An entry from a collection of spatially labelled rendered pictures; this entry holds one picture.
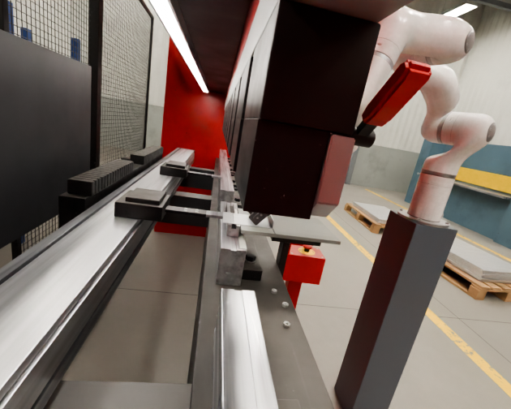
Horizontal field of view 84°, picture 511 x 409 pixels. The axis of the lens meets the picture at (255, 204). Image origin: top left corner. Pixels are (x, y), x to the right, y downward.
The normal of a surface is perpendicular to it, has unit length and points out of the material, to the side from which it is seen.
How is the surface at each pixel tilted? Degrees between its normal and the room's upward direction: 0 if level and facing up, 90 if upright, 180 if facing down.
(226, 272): 90
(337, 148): 90
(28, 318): 0
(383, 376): 90
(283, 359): 0
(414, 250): 90
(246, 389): 0
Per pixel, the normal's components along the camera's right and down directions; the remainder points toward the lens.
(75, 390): 0.17, -0.95
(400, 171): 0.10, 0.29
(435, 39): -0.15, 0.38
